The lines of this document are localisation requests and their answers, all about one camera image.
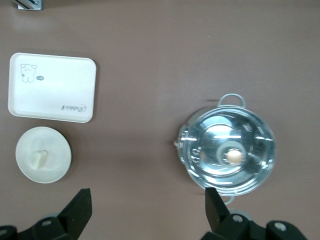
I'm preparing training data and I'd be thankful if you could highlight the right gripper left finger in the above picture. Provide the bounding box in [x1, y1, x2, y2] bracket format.
[32, 188, 93, 240]

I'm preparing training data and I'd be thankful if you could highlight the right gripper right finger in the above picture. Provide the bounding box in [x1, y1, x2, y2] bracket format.
[199, 187, 268, 240]

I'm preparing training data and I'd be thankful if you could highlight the white half-round bun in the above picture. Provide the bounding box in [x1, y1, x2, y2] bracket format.
[27, 149, 48, 172]

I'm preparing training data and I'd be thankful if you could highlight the round cream plate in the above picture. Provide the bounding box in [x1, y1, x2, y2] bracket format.
[15, 126, 73, 185]

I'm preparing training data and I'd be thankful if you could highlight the cream tray with bear print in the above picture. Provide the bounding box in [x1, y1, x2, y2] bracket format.
[7, 52, 98, 124]

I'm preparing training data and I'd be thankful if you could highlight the glass pot lid with knob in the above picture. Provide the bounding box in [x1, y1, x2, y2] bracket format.
[183, 106, 277, 196]

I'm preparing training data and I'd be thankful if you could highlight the brown table cover mat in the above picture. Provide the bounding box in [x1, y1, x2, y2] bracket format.
[0, 0, 320, 240]

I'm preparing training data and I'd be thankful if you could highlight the steel pot with grey handles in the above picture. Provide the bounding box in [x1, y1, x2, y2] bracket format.
[173, 92, 277, 205]

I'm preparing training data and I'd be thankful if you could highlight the aluminium table edge bracket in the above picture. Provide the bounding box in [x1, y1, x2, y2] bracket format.
[14, 0, 45, 11]

